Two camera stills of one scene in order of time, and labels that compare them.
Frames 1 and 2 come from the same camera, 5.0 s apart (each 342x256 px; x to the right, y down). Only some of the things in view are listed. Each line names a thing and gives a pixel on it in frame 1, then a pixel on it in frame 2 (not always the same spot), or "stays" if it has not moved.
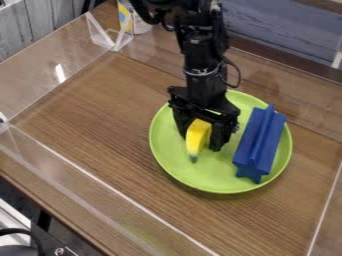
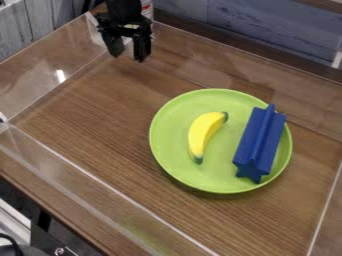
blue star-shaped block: [257, 149] stays
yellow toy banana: [198, 138] stays
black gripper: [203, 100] -> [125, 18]
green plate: [213, 174] stays
